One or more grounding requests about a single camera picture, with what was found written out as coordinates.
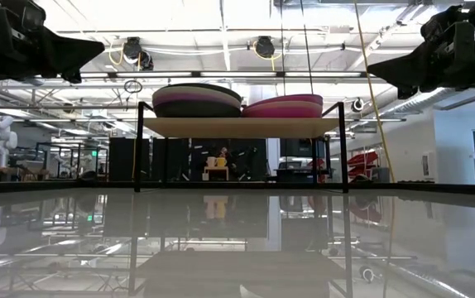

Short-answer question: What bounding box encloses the small wooden side table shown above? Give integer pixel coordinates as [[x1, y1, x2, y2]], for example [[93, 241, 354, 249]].
[[203, 166, 231, 182]]

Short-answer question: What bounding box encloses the black cabinet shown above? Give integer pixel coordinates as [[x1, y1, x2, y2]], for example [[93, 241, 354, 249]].
[[108, 137, 190, 182]]

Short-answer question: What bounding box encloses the purple plate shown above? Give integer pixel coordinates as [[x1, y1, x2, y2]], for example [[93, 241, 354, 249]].
[[151, 91, 242, 108]]

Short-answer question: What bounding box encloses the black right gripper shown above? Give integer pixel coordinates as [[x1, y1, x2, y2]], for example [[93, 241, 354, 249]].
[[367, 0, 475, 100]]

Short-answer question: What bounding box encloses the black hanging cable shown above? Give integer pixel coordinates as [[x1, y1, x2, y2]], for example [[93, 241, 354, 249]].
[[299, 0, 315, 96]]

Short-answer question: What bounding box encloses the hot pink plate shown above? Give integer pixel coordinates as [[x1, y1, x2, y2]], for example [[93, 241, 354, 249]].
[[248, 94, 324, 105]]

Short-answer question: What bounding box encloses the yellow hanging cable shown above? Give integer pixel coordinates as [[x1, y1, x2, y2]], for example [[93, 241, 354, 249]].
[[353, 0, 396, 184]]

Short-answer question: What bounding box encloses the black ceiling cable reel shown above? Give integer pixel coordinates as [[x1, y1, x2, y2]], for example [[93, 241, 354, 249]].
[[122, 36, 144, 61], [254, 36, 276, 60], [137, 50, 155, 72], [350, 96, 366, 114]]

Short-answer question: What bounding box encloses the dark grey plate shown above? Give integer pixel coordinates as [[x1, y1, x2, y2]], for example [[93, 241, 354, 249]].
[[153, 100, 242, 118]]

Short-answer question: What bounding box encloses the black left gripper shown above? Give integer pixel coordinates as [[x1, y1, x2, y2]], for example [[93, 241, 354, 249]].
[[0, 0, 106, 86]]

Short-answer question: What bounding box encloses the red bin storage rack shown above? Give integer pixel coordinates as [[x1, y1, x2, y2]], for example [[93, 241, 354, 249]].
[[346, 150, 381, 180]]

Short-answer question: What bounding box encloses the wooden shelf with black frame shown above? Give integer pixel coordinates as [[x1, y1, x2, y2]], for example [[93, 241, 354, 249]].
[[133, 101, 350, 194]]

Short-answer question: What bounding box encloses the black cable loop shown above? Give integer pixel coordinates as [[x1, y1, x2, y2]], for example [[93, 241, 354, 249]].
[[122, 79, 144, 94]]

